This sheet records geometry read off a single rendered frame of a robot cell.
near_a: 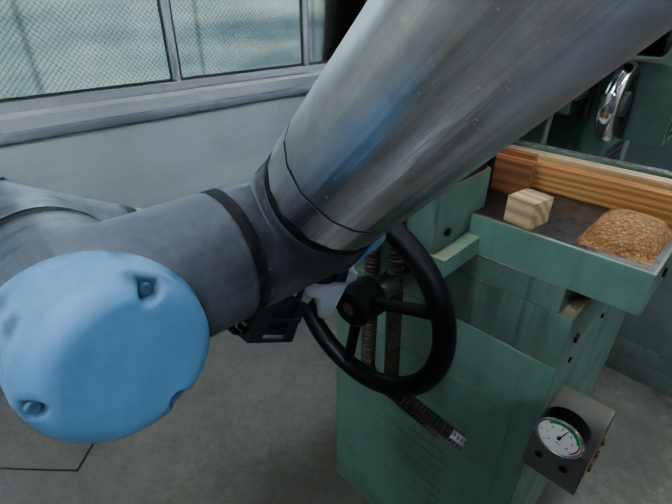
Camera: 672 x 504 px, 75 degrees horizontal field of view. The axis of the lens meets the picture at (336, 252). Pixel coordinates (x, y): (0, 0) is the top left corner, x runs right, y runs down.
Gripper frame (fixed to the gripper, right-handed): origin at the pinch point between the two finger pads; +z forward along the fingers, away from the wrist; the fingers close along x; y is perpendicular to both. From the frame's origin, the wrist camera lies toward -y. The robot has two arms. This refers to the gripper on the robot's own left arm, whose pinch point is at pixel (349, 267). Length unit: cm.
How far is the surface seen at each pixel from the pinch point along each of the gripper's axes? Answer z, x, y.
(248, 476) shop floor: 47, -49, 75
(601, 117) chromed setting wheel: 37.1, 7.6, -31.4
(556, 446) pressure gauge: 29.9, 19.9, 15.5
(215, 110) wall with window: 51, -130, -24
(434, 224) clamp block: 12.4, 0.9, -7.6
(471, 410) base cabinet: 39.1, 4.6, 20.7
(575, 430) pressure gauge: 27.6, 21.6, 11.6
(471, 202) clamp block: 19.9, 0.9, -12.2
